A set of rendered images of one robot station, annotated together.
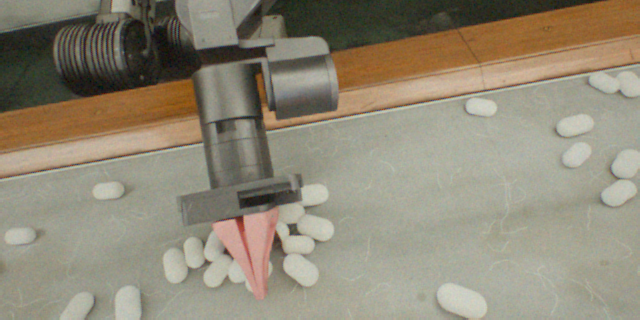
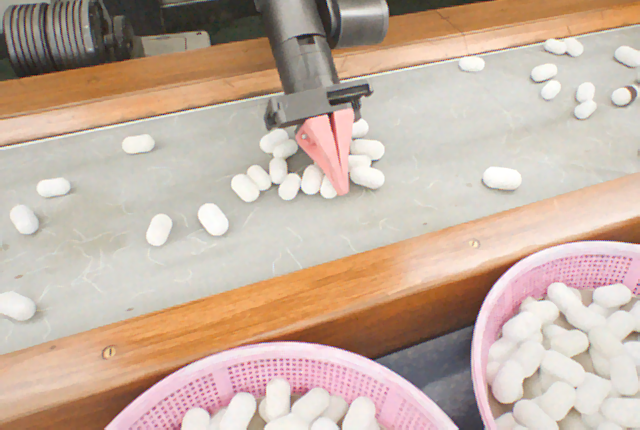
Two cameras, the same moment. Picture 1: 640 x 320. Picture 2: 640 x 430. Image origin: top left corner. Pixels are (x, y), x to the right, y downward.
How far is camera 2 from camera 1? 0.28 m
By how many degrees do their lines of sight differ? 16
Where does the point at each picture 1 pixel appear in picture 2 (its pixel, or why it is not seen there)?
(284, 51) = not seen: outside the picture
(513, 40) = (482, 17)
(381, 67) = not seen: hidden behind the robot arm
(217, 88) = (296, 8)
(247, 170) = (329, 77)
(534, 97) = (507, 59)
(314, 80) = (371, 8)
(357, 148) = (376, 98)
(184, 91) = (185, 60)
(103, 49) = (68, 27)
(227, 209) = (319, 106)
